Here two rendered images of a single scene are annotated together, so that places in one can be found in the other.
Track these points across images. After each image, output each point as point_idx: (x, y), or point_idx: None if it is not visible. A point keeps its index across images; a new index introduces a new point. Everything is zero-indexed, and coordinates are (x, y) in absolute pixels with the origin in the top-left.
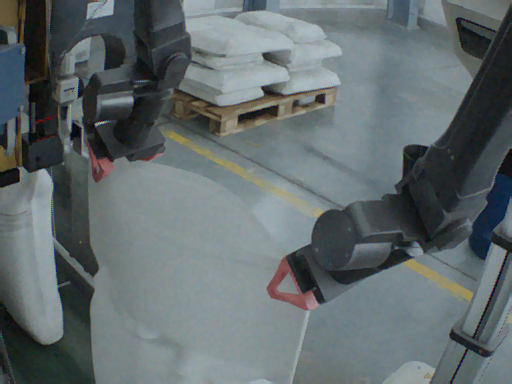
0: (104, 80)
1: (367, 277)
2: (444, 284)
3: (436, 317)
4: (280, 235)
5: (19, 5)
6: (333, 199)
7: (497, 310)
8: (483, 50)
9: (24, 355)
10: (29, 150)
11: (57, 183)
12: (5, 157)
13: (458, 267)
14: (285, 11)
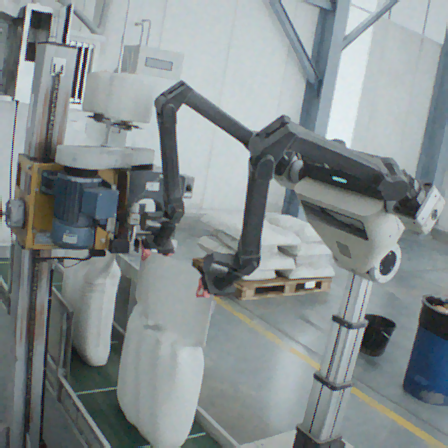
0: (149, 214)
1: (225, 286)
2: (371, 403)
3: (358, 420)
4: (262, 357)
5: (114, 175)
6: (305, 344)
7: (337, 360)
8: (313, 215)
9: (77, 368)
10: (112, 242)
11: (122, 288)
12: (100, 243)
13: (387, 396)
14: None
